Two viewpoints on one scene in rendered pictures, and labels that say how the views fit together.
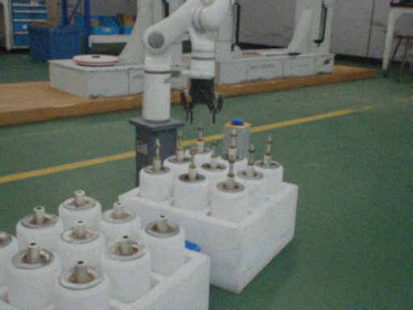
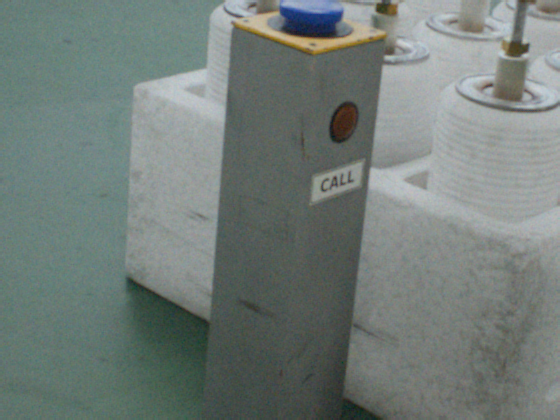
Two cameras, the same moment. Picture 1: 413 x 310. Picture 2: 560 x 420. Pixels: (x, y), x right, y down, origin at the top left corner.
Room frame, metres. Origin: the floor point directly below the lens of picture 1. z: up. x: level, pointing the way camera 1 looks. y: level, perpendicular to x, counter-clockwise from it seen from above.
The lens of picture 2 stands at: (2.47, 0.05, 0.54)
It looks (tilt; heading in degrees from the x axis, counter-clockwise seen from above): 22 degrees down; 189
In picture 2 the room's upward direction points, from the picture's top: 6 degrees clockwise
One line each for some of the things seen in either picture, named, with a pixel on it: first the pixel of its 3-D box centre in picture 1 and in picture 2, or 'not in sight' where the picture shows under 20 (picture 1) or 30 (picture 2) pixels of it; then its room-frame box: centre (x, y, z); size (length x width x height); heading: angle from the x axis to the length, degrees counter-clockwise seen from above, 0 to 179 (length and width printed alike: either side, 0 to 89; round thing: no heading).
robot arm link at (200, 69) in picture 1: (201, 66); not in sight; (1.55, 0.03, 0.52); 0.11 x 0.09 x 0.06; 165
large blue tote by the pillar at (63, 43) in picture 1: (55, 43); not in sight; (5.76, 1.74, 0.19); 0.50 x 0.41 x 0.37; 47
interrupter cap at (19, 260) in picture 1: (33, 258); not in sight; (0.84, 0.31, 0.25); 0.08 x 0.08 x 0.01
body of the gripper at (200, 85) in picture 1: (202, 88); not in sight; (1.57, 0.03, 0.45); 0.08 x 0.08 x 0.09
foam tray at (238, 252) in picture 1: (211, 218); (444, 204); (1.41, -0.02, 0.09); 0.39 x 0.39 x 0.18; 60
